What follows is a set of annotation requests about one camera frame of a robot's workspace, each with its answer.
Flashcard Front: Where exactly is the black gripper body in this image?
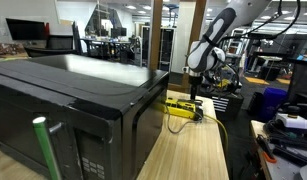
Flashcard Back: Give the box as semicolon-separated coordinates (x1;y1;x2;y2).
189;71;203;100

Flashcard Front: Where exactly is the grey microwave power cord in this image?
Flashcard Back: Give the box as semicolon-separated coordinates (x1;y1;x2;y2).
164;103;205;135

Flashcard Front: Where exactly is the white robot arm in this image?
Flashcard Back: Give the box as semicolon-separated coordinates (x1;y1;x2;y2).
185;0;272;100

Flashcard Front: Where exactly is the yellow black power strip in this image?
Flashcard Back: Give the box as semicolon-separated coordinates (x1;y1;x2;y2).
164;97;203;121

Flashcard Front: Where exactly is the blue plastic bin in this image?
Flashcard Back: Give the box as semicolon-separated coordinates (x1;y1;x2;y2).
259;87;287;122

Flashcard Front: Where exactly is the black microwave oven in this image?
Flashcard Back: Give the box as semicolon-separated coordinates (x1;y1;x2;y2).
0;54;169;180

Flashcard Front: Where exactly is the orange black clamp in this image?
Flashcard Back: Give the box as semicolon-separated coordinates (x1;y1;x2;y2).
256;134;277;163

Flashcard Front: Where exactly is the white device on side table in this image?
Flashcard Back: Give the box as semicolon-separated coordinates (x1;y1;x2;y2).
276;113;307;130

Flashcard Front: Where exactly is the green white pole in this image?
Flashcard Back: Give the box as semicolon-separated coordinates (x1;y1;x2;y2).
32;117;62;180

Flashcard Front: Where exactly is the yellow power strip cable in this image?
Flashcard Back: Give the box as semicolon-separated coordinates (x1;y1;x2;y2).
202;113;229;158

